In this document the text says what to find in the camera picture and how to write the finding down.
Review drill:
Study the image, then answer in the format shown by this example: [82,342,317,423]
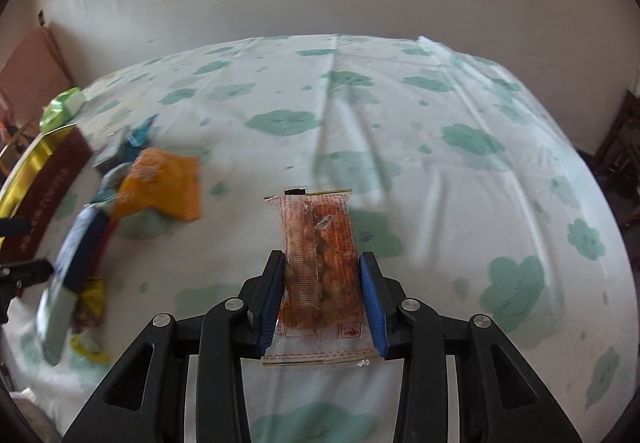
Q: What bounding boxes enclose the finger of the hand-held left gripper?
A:
[0,217,32,240]
[0,259,55,290]

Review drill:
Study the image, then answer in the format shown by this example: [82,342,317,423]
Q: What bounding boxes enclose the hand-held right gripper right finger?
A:
[357,251,583,443]

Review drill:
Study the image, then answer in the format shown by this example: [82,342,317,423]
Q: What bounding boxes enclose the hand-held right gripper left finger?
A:
[62,249,288,443]

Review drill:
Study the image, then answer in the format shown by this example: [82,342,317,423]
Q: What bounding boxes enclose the gold tin box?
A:
[0,123,95,274]

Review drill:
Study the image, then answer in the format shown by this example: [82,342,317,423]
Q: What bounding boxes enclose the navy and silver snack packet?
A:
[36,206,112,366]

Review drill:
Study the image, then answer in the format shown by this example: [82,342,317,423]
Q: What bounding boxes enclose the red and yellow candy packet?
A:
[70,277,111,365]

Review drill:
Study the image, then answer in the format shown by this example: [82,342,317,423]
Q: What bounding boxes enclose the clear orange snack packet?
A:
[263,188,379,368]

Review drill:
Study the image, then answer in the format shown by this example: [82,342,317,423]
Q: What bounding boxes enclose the blue wrapped candy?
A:
[122,114,159,158]
[90,169,133,205]

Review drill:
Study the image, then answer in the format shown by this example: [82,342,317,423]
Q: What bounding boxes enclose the green tissue pack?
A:
[39,87,83,134]

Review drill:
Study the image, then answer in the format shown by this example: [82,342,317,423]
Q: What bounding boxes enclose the pink cloth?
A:
[0,23,73,124]

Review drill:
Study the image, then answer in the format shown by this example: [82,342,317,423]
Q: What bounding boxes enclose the cloud print tablecloth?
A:
[0,34,636,443]

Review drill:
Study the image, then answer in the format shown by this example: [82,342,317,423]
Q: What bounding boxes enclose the dark wooden chair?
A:
[592,90,640,224]

